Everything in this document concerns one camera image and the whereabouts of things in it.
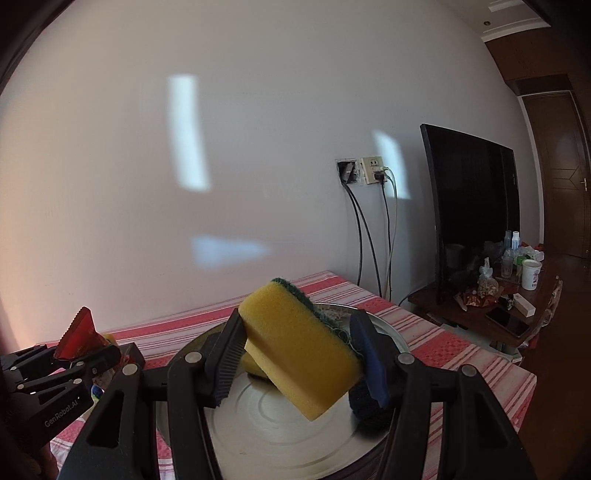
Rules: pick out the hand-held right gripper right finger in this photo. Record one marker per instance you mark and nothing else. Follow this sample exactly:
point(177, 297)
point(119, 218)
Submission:
point(371, 369)

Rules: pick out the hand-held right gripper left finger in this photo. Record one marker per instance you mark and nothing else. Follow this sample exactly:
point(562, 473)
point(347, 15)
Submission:
point(226, 364)

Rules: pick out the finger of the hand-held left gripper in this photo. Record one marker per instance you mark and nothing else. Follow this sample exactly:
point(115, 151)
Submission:
point(27, 357)
point(104, 357)

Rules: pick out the red snack packet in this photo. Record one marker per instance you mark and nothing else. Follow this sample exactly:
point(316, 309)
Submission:
point(76, 339)

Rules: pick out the light green snack packet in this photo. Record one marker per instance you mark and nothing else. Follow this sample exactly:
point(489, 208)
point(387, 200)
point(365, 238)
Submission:
point(97, 392)

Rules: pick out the blue mesh scrubber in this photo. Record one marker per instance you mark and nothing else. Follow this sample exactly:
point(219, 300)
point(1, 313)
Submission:
point(367, 415)

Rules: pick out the yellow sponge with green pad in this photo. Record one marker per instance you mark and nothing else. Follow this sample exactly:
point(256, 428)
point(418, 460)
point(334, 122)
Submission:
point(300, 346)

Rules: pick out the round metal tray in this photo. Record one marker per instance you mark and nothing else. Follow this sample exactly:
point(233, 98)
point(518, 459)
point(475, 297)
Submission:
point(277, 438)

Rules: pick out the wooden television stand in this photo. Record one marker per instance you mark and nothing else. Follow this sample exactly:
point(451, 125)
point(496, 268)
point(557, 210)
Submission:
point(431, 299)

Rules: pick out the red foil packet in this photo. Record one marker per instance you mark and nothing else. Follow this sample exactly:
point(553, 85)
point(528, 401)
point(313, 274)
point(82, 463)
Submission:
point(471, 301)

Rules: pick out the black phone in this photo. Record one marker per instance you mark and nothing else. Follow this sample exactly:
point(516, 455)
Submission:
point(507, 321)

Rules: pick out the clear bag of nuts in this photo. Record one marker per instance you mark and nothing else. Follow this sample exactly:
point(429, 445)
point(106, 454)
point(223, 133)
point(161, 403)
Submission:
point(488, 284)

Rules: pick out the white oblong box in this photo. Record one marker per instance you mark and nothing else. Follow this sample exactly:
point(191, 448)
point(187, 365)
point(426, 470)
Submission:
point(524, 304)

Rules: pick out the black plastic bag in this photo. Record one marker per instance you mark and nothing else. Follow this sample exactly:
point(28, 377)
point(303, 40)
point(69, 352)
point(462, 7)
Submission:
point(493, 249)

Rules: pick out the jar with green lid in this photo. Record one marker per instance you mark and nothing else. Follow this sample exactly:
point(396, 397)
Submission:
point(519, 266)

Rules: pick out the white cup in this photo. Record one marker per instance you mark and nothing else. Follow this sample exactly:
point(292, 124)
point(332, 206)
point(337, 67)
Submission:
point(531, 276)

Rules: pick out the black television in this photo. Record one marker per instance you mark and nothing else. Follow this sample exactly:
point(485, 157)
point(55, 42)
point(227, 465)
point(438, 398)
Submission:
point(471, 207)

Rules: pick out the brown wooden door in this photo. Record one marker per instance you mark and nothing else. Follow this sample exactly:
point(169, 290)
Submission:
point(561, 175)

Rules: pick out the white wall socket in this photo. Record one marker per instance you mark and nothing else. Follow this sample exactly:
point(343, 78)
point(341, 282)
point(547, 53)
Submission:
point(371, 170)

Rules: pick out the open wall box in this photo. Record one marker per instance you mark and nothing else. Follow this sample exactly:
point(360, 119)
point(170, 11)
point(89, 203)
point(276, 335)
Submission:
point(346, 170)

